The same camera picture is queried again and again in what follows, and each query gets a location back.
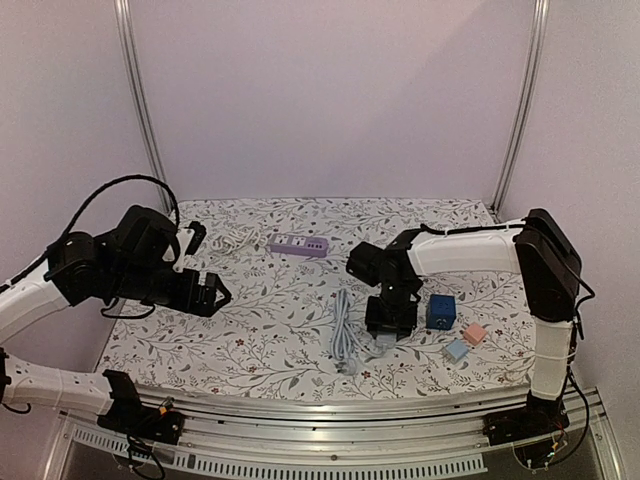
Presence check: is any aluminium frame post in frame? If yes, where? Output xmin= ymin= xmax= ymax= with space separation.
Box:
xmin=114 ymin=0 xmax=167 ymax=183
xmin=490 ymin=0 xmax=550 ymax=217

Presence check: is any dark blue cube socket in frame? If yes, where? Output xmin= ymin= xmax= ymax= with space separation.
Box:
xmin=426 ymin=294 xmax=457 ymax=331

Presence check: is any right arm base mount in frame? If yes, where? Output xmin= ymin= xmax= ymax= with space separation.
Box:
xmin=482 ymin=393 xmax=570 ymax=446

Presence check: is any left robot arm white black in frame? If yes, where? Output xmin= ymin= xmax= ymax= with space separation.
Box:
xmin=1 ymin=205 xmax=232 ymax=434

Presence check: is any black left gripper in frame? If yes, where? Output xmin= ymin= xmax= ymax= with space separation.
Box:
xmin=109 ymin=263 xmax=232 ymax=317

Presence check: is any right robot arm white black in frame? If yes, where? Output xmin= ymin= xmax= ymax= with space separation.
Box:
xmin=346 ymin=209 xmax=595 ymax=436

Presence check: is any left aluminium frame post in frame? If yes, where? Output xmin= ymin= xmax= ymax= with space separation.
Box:
xmin=114 ymin=0 xmax=167 ymax=183

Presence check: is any light blue cable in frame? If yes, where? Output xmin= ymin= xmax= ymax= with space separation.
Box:
xmin=329 ymin=288 xmax=389 ymax=376

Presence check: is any light blue charger plug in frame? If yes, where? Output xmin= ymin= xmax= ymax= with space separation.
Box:
xmin=441 ymin=339 xmax=469 ymax=364

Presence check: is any floral patterned table mat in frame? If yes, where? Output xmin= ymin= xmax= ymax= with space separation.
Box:
xmin=99 ymin=198 xmax=535 ymax=402

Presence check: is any right aluminium frame post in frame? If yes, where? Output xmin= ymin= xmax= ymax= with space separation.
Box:
xmin=490 ymin=0 xmax=550 ymax=217

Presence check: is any purple power strip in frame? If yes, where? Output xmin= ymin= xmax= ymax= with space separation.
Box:
xmin=267 ymin=234 xmax=329 ymax=258

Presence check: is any pink charger cube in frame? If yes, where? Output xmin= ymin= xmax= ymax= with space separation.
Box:
xmin=463 ymin=323 xmax=487 ymax=346

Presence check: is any white coiled cable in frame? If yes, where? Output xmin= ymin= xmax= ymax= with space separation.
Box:
xmin=212 ymin=227 xmax=271 ymax=252

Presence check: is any front aluminium rail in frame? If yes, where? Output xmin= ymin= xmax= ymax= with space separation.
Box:
xmin=42 ymin=384 xmax=621 ymax=480

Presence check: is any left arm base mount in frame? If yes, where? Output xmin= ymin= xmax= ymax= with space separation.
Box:
xmin=97 ymin=400 xmax=185 ymax=445

